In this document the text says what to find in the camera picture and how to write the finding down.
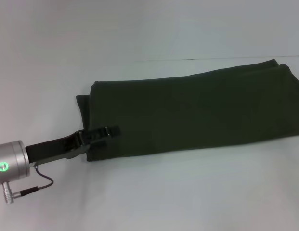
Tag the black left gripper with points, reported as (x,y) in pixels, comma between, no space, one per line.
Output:
(55,146)

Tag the dark green shirt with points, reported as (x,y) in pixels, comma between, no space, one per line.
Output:
(199,108)

